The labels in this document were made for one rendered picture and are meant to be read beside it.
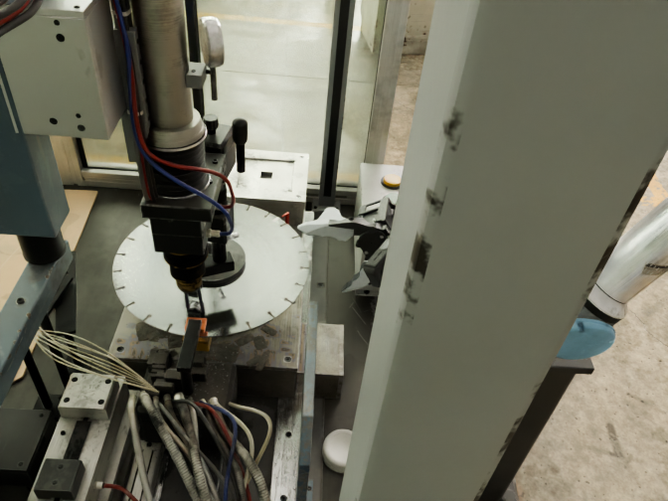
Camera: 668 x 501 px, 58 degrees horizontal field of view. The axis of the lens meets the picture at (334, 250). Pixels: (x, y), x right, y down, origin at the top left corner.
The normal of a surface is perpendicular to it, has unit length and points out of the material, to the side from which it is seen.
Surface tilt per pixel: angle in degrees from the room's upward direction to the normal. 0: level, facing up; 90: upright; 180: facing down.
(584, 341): 97
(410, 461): 90
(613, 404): 0
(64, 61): 90
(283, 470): 0
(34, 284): 0
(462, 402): 90
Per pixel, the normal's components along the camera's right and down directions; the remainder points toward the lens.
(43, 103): -0.01, 0.68
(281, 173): 0.08, -0.73
